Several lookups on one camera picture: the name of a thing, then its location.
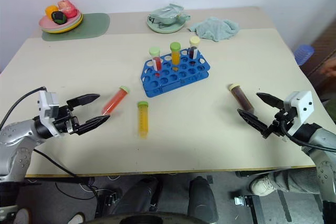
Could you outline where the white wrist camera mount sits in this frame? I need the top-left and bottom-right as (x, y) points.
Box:
(282, 90), (316, 137)
(36, 90), (65, 137)

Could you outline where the pale green plate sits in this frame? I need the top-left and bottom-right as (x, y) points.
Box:
(146, 13), (192, 35)

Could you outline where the black and green toy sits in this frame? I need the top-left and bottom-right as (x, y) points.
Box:
(50, 10), (67, 25)

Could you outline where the white sneaker with grey leg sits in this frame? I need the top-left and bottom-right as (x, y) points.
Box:
(249, 167), (320, 197)

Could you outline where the pink toy peach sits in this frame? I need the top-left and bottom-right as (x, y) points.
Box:
(57, 0), (78, 18)

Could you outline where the blue plastic tube rack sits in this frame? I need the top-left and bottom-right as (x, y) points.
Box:
(141, 48), (212, 98)

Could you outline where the bystander green garment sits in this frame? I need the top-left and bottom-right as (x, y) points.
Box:
(324, 99), (336, 128)

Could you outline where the green table mat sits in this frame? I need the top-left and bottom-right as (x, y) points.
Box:
(41, 12), (111, 42)

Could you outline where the blue plastic stool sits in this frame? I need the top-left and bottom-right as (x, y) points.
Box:
(293, 44), (316, 65)

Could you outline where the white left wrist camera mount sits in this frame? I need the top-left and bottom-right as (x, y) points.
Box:
(36, 90), (65, 137)

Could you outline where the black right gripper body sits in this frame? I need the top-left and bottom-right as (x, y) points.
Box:
(269, 109), (297, 137)

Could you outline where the red-orange tube, green cap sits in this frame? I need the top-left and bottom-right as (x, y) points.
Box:
(101, 85), (131, 116)

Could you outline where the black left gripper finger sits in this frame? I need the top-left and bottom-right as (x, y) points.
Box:
(77, 114), (111, 135)
(66, 93), (101, 109)

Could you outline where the teal towel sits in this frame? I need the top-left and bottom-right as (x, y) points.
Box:
(186, 16), (240, 42)

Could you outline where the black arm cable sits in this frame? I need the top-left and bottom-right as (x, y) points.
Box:
(280, 120), (336, 153)
(0, 86), (47, 130)

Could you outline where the bystander hand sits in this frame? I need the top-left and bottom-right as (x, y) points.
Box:
(321, 60), (336, 78)

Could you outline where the red tube with white label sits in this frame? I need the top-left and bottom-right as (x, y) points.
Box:
(148, 46), (164, 78)

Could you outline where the black cable under table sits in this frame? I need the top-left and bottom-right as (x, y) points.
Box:
(32, 148), (119, 201)

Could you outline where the pale green pouch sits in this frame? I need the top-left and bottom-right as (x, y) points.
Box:
(148, 3), (185, 26)

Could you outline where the orange tube, green cap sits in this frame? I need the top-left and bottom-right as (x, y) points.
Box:
(169, 41), (182, 72)

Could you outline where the yellow tube, green cap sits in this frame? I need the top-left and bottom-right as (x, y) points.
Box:
(136, 101), (150, 140)

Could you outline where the pink plate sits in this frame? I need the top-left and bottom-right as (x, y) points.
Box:
(38, 8), (81, 30)

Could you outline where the dark rounded shape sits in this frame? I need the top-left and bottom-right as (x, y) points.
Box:
(187, 176), (220, 224)
(112, 176), (164, 216)

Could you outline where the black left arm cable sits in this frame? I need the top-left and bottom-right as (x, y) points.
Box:
(0, 86), (47, 130)

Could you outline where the dark round disc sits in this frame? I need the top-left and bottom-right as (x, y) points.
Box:
(86, 211), (190, 224)

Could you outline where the brown tube, tan cap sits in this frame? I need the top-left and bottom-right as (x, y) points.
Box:
(228, 83), (255, 113)

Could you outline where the yellow plate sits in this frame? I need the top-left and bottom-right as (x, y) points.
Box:
(41, 13), (84, 35)

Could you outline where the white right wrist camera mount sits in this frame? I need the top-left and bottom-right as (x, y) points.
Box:
(282, 90), (316, 137)

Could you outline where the orange toy fruit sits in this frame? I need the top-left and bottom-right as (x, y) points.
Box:
(45, 5), (59, 20)

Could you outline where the black metal floor bracket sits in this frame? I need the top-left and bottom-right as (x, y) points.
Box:
(230, 194), (266, 224)

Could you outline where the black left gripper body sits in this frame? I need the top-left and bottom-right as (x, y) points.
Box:
(54, 104), (80, 135)

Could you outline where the dark red tube, pale cap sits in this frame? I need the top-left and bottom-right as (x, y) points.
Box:
(189, 36), (201, 61)

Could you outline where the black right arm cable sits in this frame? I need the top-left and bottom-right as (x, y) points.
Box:
(280, 120), (336, 153)

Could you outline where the white shoe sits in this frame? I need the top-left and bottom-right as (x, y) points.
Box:
(67, 211), (86, 224)
(14, 208), (33, 224)

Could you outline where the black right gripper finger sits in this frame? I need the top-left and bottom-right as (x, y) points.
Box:
(256, 92), (286, 110)
(236, 108), (274, 138)

